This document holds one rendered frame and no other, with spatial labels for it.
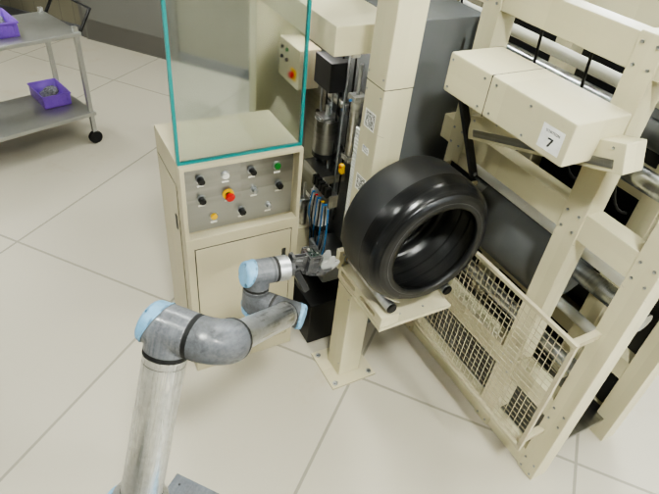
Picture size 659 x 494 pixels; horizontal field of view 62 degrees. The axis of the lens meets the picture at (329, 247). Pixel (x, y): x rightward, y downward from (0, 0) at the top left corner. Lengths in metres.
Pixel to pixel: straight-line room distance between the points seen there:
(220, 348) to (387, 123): 1.16
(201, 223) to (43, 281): 1.55
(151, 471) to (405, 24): 1.58
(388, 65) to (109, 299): 2.28
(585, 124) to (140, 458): 1.55
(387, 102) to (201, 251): 1.06
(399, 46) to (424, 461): 1.92
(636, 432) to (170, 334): 2.70
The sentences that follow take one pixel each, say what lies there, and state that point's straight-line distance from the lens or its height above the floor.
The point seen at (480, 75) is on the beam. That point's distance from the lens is 2.07.
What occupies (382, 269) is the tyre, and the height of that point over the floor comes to 1.15.
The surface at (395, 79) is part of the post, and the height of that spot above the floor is 1.69.
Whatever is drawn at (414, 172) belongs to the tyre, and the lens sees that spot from 2.03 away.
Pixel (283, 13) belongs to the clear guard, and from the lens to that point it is 2.20.
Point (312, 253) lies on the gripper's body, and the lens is 1.93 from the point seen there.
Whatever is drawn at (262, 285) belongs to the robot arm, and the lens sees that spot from 1.86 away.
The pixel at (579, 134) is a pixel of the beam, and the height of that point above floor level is 1.75.
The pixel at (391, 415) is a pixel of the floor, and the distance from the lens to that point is 3.02.
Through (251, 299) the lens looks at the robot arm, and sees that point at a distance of 1.90.
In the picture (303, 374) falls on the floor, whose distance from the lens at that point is 3.10.
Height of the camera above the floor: 2.45
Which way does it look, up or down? 39 degrees down
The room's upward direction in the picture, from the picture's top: 7 degrees clockwise
